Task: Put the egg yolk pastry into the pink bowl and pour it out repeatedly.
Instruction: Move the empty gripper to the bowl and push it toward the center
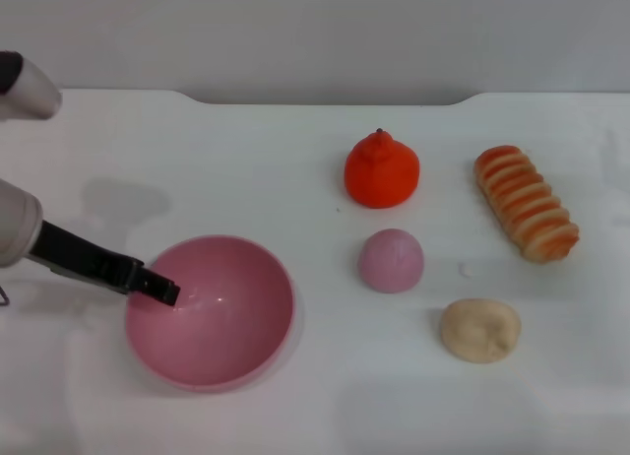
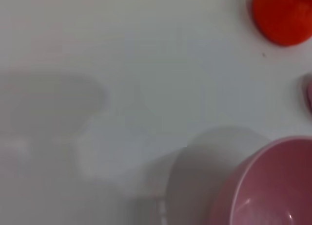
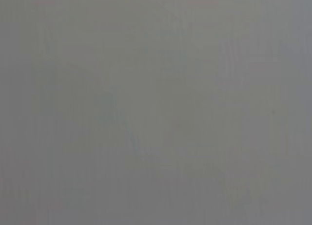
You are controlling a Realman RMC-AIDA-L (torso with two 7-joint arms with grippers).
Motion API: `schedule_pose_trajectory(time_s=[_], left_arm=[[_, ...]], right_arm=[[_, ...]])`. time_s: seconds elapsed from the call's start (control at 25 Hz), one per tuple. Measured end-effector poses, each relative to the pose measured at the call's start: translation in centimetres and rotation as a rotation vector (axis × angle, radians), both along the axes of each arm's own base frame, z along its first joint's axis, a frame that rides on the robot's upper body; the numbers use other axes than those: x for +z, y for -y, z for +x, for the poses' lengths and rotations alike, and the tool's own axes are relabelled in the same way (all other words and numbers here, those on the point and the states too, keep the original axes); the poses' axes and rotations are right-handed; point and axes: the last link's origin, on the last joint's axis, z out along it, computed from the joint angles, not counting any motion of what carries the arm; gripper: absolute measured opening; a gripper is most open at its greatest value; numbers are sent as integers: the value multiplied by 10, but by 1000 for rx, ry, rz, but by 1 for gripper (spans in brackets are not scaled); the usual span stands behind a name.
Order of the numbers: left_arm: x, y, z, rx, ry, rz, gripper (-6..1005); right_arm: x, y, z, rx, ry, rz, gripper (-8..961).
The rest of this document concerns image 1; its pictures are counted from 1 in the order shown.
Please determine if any beige egg yolk pastry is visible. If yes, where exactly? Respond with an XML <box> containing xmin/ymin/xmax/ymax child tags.
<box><xmin>439</xmin><ymin>297</ymin><xmax>522</xmax><ymax>364</ymax></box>

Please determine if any pink plastic bowl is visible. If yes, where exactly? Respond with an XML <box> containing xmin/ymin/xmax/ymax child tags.
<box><xmin>124</xmin><ymin>234</ymin><xmax>295</xmax><ymax>395</ymax></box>

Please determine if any orange tangerine toy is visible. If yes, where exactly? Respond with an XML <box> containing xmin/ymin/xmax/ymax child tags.
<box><xmin>343</xmin><ymin>127</ymin><xmax>421</xmax><ymax>210</ymax></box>

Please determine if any striped bread roll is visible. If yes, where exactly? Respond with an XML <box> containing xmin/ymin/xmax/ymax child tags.
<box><xmin>473</xmin><ymin>145</ymin><xmax>581</xmax><ymax>264</ymax></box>

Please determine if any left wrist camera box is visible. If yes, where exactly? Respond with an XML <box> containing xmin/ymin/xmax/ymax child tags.
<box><xmin>0</xmin><ymin>50</ymin><xmax>64</xmax><ymax>122</ymax></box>

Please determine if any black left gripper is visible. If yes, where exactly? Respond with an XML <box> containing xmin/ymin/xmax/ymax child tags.
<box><xmin>28</xmin><ymin>220</ymin><xmax>182</xmax><ymax>307</ymax></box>

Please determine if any pink round bun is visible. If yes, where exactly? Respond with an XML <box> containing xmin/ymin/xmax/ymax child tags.
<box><xmin>357</xmin><ymin>227</ymin><xmax>425</xmax><ymax>294</ymax></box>

